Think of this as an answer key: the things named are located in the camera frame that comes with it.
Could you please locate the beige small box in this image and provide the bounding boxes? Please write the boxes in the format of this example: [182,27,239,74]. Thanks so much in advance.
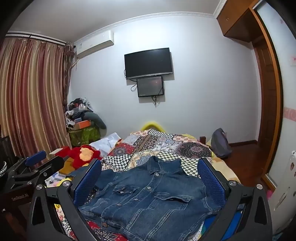
[49,149,64,161]

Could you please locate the pile of household clutter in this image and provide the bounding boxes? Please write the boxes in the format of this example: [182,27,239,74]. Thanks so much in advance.
[65,97,93,128]

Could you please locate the red plush toy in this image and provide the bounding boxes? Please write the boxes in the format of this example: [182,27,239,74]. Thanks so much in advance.
[68,144,102,168]

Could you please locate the green bag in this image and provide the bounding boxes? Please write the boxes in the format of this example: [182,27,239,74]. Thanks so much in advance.
[68,126,101,147]

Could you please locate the white wardrobe door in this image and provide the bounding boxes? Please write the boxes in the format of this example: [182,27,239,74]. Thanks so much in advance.
[255,0,296,241]

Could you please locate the orange box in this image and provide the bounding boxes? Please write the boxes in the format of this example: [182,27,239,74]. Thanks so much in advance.
[73,120,91,130]

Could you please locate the blue denim jacket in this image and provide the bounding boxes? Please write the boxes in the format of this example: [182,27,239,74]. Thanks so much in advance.
[69,156,222,241]

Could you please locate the patchwork printed blanket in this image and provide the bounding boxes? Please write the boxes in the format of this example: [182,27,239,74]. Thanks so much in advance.
[45,128,241,241]

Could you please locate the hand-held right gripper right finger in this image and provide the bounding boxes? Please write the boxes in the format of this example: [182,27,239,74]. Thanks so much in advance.
[198,158,273,241]

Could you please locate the curtain rail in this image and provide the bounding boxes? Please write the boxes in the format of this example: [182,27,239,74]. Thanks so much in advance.
[6,33,68,46]

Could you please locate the white air conditioner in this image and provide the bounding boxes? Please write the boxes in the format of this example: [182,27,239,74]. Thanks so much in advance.
[73,30,115,61]

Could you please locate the wooden overhead cabinet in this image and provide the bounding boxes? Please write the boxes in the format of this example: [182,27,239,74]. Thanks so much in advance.
[216,0,258,43]

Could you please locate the yellow fleece blanket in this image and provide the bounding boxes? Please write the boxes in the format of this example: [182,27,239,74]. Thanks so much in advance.
[53,159,75,186]

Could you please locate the yellow bed sheet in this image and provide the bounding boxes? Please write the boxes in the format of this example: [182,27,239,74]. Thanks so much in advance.
[205,138,241,186]

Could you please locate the striped brown curtain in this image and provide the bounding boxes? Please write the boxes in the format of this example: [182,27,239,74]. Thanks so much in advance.
[0,37,73,158]

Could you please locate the large black wall television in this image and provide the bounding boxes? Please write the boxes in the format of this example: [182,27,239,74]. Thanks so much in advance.
[124,47,174,80]

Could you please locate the grey backpack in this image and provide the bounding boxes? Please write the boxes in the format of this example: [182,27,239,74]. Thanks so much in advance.
[211,128,233,159]

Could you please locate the yellow curved bed frame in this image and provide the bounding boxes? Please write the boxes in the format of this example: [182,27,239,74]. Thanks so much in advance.
[141,120,163,132]

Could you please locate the small black wall monitor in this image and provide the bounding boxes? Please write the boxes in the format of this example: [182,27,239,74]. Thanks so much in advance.
[136,76,165,98]

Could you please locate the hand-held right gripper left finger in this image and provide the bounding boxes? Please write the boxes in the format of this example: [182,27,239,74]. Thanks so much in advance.
[26,159,103,241]

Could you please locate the white cloth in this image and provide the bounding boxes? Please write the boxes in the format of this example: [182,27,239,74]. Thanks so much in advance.
[89,133,123,158]

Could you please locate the wooden door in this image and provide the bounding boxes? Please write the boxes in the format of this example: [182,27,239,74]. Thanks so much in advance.
[251,9,284,158]

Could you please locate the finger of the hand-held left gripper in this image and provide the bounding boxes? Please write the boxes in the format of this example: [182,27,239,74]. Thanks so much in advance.
[13,156,64,187]
[8,150,47,179]

